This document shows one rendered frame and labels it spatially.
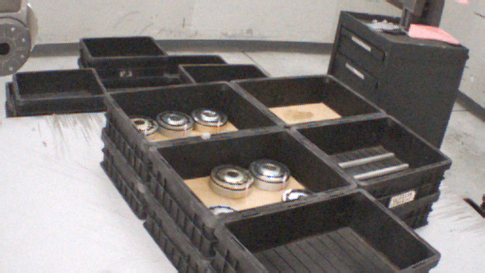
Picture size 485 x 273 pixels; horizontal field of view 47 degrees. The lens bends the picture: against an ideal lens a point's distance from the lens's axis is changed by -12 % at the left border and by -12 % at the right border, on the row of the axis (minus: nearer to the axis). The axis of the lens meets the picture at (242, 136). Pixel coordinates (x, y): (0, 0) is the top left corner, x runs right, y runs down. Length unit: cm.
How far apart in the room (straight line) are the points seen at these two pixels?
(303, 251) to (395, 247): 21
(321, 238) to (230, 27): 360
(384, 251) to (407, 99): 176
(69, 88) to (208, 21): 225
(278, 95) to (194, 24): 283
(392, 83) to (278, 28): 226
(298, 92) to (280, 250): 79
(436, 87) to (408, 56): 32
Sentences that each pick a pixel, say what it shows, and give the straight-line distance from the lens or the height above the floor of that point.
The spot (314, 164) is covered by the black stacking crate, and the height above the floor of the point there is 91.
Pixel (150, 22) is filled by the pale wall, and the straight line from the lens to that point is 461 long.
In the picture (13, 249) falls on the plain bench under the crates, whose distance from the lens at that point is 144.
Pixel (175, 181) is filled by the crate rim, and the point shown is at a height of 93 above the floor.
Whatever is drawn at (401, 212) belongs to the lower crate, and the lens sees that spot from 166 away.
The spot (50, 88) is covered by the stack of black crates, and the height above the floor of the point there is 51.
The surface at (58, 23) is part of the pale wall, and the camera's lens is 443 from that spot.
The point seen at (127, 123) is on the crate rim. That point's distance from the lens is 152.
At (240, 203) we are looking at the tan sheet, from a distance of 146.
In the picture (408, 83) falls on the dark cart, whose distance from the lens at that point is 304.
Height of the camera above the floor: 161
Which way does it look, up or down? 26 degrees down
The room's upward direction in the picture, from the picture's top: 11 degrees clockwise
